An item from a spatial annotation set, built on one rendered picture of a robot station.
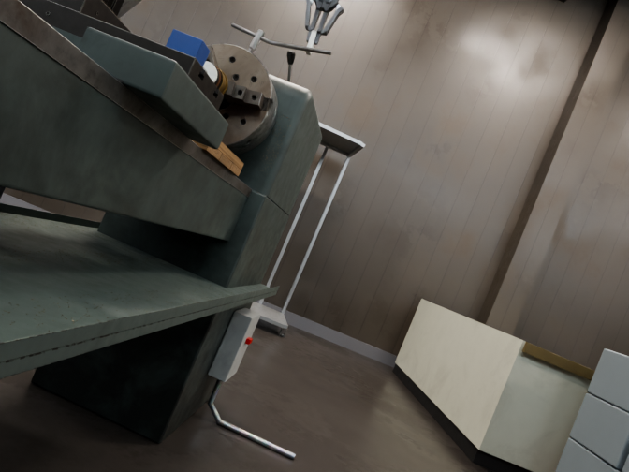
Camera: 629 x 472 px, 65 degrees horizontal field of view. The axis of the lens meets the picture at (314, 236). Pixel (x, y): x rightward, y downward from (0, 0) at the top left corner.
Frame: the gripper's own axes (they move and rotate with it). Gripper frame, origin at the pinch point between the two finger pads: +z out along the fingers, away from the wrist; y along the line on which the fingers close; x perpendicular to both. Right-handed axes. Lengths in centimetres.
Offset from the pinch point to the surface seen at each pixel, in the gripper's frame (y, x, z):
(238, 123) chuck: -11.1, -8.6, 33.2
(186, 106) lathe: 2, -76, 48
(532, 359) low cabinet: 149, 150, 79
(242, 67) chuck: -15.3, -8.6, 16.9
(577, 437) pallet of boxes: 171, 120, 108
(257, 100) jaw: -6.5, -12.6, 26.1
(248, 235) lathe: -1, 7, 64
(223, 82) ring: -15.2, -19.8, 26.2
